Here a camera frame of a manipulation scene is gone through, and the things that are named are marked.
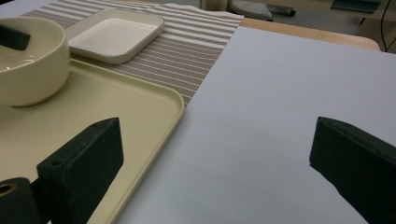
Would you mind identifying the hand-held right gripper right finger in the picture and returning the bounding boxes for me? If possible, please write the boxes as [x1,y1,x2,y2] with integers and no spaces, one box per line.
[308,116,396,224]

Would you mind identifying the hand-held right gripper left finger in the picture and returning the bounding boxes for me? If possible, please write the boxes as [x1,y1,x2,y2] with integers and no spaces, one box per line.
[35,117,125,224]

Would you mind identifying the cream bowl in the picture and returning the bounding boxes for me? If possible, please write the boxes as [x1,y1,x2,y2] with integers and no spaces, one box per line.
[0,16,72,108]

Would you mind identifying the beige plastic tray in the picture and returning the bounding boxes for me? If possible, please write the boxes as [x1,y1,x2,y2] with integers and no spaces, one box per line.
[0,58,186,224]

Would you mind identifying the white square plate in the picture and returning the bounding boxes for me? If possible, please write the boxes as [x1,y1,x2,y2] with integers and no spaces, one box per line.
[64,7,165,65]

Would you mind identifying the wooden table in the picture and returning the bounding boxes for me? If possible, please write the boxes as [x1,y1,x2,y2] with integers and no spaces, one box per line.
[238,16,382,52]

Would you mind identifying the striped placemat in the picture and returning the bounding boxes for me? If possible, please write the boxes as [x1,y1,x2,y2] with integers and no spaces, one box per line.
[21,0,245,108]

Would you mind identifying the wooden desk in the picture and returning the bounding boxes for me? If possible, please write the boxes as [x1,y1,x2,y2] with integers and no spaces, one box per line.
[199,0,396,53]

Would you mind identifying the grey foot pedal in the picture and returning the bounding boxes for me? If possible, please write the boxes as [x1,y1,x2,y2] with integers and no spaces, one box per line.
[228,0,297,22]

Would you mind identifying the black desk cables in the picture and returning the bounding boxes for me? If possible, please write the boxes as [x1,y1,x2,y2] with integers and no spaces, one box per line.
[380,0,396,53]

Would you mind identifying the dark green desk handle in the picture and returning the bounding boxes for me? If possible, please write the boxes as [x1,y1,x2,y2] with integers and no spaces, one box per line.
[330,0,383,14]

